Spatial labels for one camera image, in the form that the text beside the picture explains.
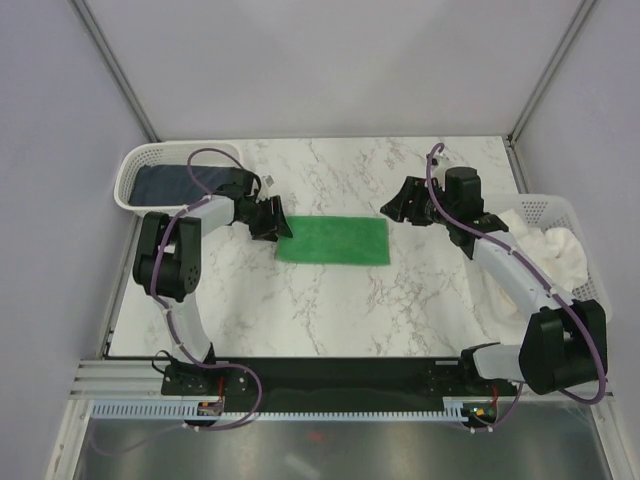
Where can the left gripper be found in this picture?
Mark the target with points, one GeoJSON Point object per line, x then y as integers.
{"type": "Point", "coordinates": [274, 225]}

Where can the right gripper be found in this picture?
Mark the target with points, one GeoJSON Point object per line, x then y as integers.
{"type": "Point", "coordinates": [413, 189]}

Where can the green towel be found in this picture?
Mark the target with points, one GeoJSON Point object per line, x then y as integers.
{"type": "Point", "coordinates": [336, 240]}

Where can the dark blue towel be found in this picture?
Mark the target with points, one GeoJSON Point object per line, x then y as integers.
{"type": "Point", "coordinates": [170, 185]}

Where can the white towel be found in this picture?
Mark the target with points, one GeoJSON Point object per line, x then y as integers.
{"type": "Point", "coordinates": [557, 251]}

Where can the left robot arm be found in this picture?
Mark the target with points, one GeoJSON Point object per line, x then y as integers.
{"type": "Point", "coordinates": [185, 208]}

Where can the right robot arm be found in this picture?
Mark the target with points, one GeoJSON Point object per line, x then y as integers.
{"type": "Point", "coordinates": [564, 343]}

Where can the white perforated basket left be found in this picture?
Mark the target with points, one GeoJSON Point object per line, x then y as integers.
{"type": "Point", "coordinates": [187, 153]}

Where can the white perforated basket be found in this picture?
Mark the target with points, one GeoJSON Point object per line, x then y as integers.
{"type": "Point", "coordinates": [548, 211]}
{"type": "Point", "coordinates": [187, 153]}

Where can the white perforated basket right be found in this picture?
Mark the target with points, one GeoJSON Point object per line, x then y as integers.
{"type": "Point", "coordinates": [548, 211]}

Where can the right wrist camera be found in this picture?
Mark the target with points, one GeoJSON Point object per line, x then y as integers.
{"type": "Point", "coordinates": [438, 161]}

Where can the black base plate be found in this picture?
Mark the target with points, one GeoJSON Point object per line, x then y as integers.
{"type": "Point", "coordinates": [324, 384]}

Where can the white cable duct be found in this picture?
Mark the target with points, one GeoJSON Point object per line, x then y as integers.
{"type": "Point", "coordinates": [192, 410]}

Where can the right aluminium frame post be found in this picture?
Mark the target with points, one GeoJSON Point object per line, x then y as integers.
{"type": "Point", "coordinates": [560, 53]}

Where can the aluminium frame post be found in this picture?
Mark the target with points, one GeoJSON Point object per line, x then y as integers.
{"type": "Point", "coordinates": [560, 53]}
{"type": "Point", "coordinates": [98, 38]}

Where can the left aluminium frame post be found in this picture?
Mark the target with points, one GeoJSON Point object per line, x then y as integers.
{"type": "Point", "coordinates": [98, 38]}

